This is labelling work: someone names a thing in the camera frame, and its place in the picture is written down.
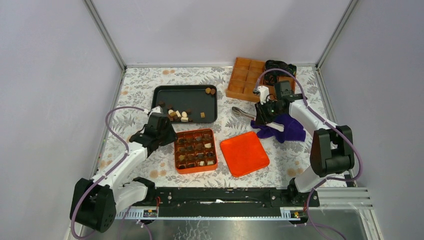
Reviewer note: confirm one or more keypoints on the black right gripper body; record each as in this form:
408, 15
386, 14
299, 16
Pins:
268, 111

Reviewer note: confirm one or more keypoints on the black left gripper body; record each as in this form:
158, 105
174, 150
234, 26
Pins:
168, 135

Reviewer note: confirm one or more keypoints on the metal tongs white handle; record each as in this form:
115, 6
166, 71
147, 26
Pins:
240, 113

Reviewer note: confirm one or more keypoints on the orange chocolate box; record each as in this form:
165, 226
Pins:
190, 154

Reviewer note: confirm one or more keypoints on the orange box lid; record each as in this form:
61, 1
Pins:
244, 154

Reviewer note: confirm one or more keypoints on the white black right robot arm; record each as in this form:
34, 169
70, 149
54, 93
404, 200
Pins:
331, 152

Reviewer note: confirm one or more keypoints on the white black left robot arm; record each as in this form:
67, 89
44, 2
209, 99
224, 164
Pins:
96, 201

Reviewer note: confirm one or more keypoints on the black chocolate tray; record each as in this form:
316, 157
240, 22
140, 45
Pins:
203, 107

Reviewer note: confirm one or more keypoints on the purple cloth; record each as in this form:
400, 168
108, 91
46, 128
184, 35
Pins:
293, 130

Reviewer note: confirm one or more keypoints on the orange compartment organizer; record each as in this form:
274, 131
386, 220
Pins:
244, 78

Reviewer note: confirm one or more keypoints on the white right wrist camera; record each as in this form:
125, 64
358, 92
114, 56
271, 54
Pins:
263, 93

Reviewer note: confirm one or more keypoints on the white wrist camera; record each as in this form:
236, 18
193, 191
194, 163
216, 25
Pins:
156, 110
263, 93

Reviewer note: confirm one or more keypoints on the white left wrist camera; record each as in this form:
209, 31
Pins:
156, 110

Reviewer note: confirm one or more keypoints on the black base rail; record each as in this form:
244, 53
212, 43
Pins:
250, 202

